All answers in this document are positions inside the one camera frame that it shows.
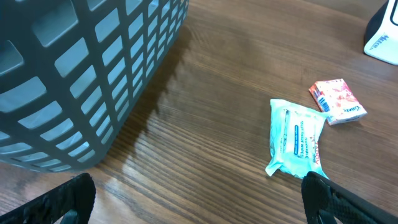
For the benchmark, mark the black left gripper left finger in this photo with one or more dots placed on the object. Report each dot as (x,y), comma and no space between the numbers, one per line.
(71,202)

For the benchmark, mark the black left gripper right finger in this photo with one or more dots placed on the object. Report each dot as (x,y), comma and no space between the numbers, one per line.
(327,202)

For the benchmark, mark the teal white tissue pack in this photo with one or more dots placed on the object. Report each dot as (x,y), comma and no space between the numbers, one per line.
(294,134)

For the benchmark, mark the small red white box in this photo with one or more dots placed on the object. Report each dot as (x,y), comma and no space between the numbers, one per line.
(335,98)

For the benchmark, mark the white barcode scanner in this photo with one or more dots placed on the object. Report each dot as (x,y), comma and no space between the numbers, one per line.
(380,38)

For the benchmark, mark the grey plastic mesh basket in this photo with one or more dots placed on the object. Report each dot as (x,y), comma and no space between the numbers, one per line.
(72,71)

